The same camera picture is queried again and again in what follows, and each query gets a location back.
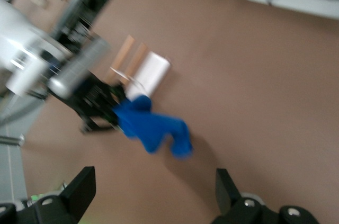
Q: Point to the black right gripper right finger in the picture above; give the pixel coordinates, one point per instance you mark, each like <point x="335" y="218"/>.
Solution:
<point x="227" y="197"/>

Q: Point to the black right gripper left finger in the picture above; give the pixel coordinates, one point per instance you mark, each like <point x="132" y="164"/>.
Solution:
<point x="76" y="195"/>

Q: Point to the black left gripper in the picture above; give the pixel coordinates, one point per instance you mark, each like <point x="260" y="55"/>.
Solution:
<point x="90" y="99"/>

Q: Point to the blue microfibre towel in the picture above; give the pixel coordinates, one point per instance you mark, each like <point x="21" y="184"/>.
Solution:
<point x="148" y="123"/>

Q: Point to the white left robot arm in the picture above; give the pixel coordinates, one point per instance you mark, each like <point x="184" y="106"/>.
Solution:
<point x="16" y="38"/>

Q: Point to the white rectangular plate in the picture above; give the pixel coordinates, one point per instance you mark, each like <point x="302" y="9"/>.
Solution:
<point x="153" y="73"/>

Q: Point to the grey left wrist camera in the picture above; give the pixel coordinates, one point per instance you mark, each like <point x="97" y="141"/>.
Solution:
<point x="79" y="67"/>

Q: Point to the aluminium frame post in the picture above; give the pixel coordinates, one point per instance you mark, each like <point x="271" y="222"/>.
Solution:
<point x="79" y="1"/>

